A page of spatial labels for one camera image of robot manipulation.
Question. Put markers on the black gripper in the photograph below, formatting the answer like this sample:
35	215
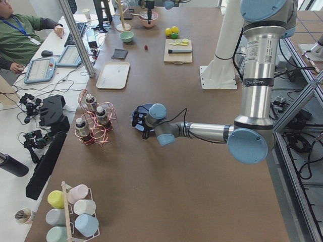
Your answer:
146	128
150	5

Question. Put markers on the blue round plate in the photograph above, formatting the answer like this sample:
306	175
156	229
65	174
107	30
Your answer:
138	117

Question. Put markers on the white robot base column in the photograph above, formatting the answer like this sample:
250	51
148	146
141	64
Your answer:
220	72

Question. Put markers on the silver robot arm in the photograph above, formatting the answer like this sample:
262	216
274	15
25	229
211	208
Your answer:
250	138

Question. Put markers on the wooden cup tree stand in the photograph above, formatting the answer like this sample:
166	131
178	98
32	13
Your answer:
123	8

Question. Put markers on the mint green bowl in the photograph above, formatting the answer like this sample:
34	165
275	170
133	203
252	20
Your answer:
126	36

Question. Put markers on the steel muddler black tip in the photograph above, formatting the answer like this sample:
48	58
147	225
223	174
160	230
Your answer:
171	51

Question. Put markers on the yellow plastic knife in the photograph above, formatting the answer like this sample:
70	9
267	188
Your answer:
172	43

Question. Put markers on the cream rabbit tray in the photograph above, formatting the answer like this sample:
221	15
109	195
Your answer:
113	75

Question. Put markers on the wooden cutting board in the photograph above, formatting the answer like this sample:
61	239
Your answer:
186	58

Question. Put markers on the grey folded cloth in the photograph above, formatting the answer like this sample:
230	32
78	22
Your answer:
119	54

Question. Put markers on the white paper cup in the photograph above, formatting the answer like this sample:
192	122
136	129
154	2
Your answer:
86	12

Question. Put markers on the pink plastic cup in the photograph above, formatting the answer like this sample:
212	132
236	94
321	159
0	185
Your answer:
77	193

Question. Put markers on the blue teach pendant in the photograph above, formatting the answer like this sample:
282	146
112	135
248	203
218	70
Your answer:
40	70
69	58

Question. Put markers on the mint white plastic cup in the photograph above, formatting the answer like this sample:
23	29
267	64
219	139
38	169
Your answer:
85	206

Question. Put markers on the yellow plastic cup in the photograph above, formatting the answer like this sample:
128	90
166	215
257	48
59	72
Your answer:
56	199

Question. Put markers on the black computer mouse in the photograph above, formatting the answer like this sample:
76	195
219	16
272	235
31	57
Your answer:
46	53

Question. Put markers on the light blue plastic cup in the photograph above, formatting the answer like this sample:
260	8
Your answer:
87	225

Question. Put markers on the grey green plastic cup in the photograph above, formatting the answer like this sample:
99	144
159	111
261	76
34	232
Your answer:
56	217

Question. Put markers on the seated person green sweater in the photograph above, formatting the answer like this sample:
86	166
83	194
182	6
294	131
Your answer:
19	41

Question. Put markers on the black thermos bottle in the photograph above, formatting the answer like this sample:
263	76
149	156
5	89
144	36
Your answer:
13	166

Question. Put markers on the pale green plastic cup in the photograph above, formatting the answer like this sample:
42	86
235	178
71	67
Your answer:
57	234

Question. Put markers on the paper cup with utensils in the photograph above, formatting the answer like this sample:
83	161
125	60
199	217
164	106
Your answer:
25	216

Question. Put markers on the copper wire bottle rack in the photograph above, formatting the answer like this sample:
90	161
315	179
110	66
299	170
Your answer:
99	133

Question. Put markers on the aluminium frame post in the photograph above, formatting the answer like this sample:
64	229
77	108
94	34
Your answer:
67	13

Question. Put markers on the white wire cup rack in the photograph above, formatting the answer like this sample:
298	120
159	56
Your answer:
72	233

